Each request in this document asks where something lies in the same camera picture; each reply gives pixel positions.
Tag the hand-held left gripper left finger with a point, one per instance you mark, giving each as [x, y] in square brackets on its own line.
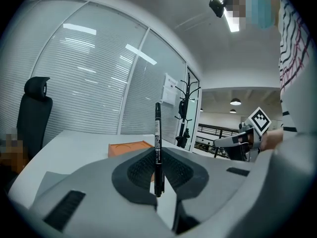
[86, 182]

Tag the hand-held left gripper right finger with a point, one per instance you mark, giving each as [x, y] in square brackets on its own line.
[223, 182]

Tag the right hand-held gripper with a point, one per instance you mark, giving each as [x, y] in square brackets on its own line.
[258, 119]

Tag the orange wooden box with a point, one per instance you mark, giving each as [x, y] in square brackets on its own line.
[128, 149]

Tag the black marker pen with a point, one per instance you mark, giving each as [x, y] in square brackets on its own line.
[158, 145]

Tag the person's right forearm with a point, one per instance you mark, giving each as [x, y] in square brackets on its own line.
[272, 139]

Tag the black high-back office chair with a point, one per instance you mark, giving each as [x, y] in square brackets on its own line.
[34, 123]

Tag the black metal railing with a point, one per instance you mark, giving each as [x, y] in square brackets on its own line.
[213, 129]

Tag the black pendant lamp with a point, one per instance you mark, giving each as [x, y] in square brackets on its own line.
[232, 111]
[235, 101]

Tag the black coat rack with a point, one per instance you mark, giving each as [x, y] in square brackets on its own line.
[184, 113]

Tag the white paper notice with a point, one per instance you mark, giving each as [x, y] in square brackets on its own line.
[169, 89]

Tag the person's striped shirt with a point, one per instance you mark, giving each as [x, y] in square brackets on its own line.
[294, 58]

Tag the long ceiling light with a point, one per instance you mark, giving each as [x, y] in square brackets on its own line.
[234, 26]

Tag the blue face mask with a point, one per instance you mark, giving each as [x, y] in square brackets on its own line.
[260, 9]

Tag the black head camera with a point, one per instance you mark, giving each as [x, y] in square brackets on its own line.
[217, 6]

